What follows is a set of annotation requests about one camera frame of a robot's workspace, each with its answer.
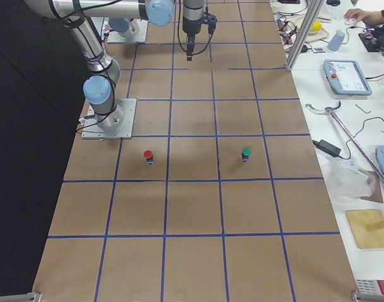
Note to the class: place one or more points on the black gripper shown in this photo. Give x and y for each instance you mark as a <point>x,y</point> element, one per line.
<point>189,27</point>

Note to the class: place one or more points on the red push button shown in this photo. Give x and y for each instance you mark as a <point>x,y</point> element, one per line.
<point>149,156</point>

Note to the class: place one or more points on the green push button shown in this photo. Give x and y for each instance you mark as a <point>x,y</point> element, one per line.
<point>245,154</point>

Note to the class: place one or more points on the person hand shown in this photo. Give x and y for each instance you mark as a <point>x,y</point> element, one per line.
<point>357,14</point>

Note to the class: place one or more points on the beige tray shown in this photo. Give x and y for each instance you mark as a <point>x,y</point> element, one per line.
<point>314,36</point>

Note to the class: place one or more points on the yellow lemon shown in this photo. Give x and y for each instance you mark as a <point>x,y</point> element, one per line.
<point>317,26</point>

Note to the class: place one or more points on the blue plastic cup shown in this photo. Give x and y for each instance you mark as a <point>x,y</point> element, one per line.
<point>336,41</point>

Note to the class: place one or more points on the metal grabber stick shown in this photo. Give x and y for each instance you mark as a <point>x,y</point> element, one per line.
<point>331,111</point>

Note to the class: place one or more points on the black power adapter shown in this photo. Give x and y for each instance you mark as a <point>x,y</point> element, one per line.
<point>328,148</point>

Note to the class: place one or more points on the clear plastic bag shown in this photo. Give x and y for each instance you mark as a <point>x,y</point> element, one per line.
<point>346,181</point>

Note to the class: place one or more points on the wooden board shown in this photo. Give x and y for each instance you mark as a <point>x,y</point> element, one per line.
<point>367,227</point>

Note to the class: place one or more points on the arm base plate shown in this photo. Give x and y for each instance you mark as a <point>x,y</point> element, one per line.
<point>119,124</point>
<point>125,31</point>

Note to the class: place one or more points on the aluminium frame post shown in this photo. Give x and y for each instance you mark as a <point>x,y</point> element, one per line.
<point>311,14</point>

